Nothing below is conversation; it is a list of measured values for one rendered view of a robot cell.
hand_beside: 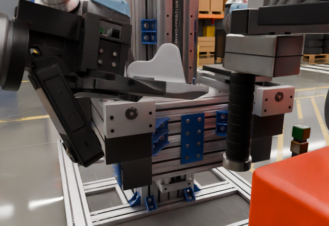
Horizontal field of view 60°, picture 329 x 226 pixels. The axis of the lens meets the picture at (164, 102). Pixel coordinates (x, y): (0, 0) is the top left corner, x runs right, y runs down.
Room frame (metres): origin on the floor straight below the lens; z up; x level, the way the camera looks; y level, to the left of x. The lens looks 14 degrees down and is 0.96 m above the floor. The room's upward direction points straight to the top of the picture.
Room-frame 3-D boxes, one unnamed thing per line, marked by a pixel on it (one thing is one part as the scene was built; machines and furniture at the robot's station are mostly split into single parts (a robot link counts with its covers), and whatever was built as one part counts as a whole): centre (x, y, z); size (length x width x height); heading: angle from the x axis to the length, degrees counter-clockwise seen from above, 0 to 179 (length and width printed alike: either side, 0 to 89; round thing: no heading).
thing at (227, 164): (0.41, -0.11, 0.83); 0.04 x 0.04 x 0.16
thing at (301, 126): (0.85, -0.43, 0.64); 0.04 x 0.04 x 0.04; 29
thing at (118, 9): (0.89, 0.17, 0.98); 0.13 x 0.12 x 0.14; 95
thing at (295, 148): (0.85, -0.43, 0.59); 0.04 x 0.04 x 0.04; 29
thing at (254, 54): (0.38, -0.13, 0.93); 0.09 x 0.05 x 0.05; 29
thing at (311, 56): (10.10, -5.39, 0.55); 1.40 x 0.80 x 1.09; 109
